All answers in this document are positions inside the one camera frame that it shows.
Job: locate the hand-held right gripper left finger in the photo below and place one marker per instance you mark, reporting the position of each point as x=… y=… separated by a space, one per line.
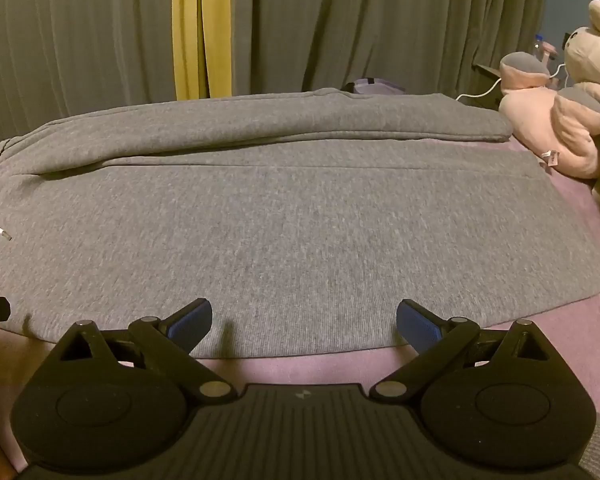
x=192 y=321

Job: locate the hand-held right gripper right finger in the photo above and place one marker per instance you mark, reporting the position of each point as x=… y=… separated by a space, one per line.
x=417 y=322

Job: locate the grey pants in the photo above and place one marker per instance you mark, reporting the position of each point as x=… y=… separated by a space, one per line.
x=280 y=230

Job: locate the pink bedsheet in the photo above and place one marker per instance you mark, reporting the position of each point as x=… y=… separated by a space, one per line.
x=570 y=330

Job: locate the purple bag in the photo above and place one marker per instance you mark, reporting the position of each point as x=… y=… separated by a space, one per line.
x=375 y=85

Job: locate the pink plush toy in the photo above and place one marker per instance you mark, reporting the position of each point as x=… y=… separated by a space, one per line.
x=535 y=110

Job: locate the grey curtain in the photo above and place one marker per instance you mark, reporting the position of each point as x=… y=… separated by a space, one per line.
x=80 y=35
x=360 y=20

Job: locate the yellow curtain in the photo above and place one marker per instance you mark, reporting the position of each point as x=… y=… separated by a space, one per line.
x=192 y=30

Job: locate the clear water bottle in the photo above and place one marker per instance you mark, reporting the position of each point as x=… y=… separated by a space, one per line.
x=538 y=44

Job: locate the beige plush toy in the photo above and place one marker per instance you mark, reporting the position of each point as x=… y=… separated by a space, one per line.
x=592 y=55

